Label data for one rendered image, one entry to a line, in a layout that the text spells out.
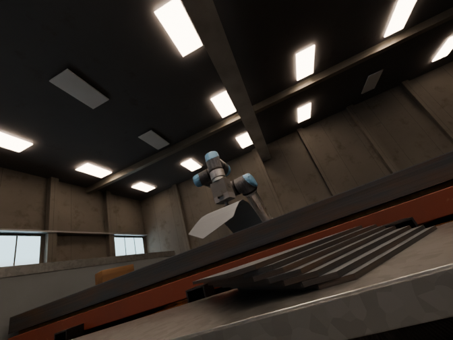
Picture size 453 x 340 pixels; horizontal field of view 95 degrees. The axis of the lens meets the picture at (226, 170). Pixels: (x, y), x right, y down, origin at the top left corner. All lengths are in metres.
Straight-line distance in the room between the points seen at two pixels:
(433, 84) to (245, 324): 14.41
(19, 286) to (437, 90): 14.56
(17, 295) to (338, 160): 11.39
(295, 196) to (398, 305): 10.81
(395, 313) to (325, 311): 0.05
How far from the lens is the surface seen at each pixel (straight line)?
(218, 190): 1.00
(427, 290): 0.23
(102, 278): 0.94
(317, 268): 0.26
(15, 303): 1.24
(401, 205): 0.57
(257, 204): 1.53
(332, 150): 11.79
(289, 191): 11.07
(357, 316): 0.22
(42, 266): 1.29
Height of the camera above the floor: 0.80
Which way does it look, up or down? 24 degrees up
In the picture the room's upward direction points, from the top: 19 degrees counter-clockwise
